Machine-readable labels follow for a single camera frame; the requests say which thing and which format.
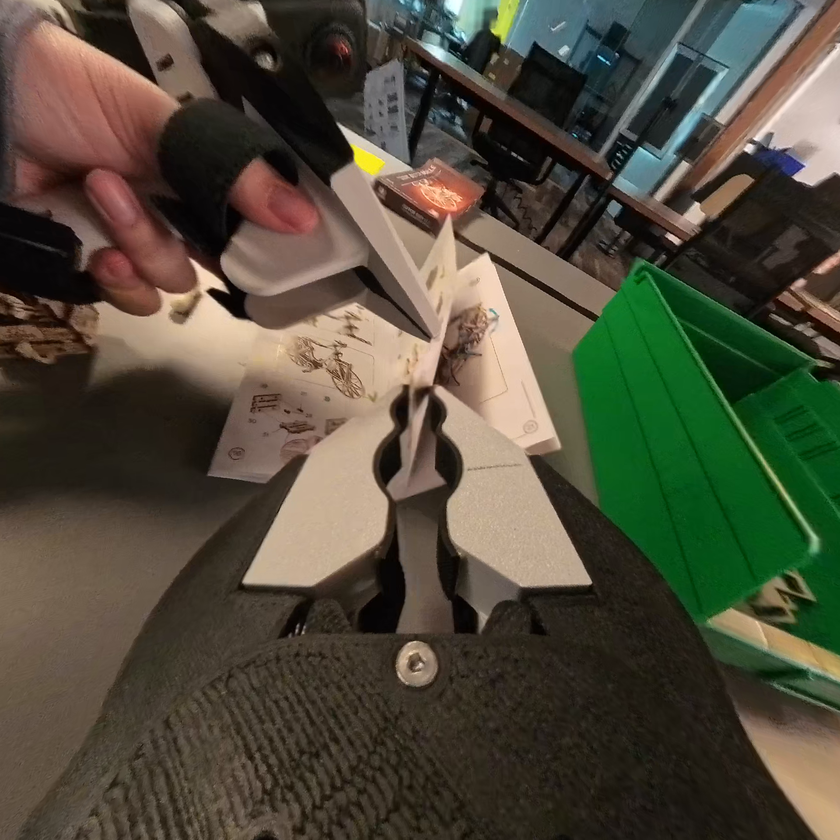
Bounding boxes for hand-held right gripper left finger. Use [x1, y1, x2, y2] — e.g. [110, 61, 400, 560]
[241, 386, 413, 618]

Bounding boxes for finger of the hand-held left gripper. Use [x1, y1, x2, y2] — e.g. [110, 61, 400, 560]
[330, 163, 452, 341]

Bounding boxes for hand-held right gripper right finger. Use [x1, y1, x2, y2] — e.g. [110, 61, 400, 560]
[427, 386, 595, 616]

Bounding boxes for printed instruction booklet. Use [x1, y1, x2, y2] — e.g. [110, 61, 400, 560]
[209, 217, 562, 501]

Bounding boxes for small brown wooden model box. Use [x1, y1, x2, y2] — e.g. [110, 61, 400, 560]
[0, 292, 99, 366]

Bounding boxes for person's left hand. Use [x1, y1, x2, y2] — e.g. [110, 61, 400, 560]
[0, 20, 322, 316]

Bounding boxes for brown printed box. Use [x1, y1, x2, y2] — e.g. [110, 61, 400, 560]
[374, 157, 487, 238]

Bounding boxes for printed paper sheet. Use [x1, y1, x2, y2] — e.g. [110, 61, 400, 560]
[363, 60, 408, 153]

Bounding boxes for green plastic bin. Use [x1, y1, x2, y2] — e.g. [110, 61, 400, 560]
[572, 259, 840, 713]

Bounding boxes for long brown table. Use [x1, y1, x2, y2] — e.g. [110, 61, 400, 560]
[607, 184, 840, 342]
[403, 36, 614, 260]

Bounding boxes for background office chair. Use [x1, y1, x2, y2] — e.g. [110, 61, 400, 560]
[472, 42, 588, 227]

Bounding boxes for flat cardboard piece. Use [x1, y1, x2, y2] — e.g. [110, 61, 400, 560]
[722, 571, 840, 664]

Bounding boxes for black mesh office chair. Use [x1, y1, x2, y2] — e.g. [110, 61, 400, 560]
[663, 154, 840, 322]

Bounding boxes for blue storage bins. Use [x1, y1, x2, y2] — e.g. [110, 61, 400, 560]
[748, 147, 808, 178]

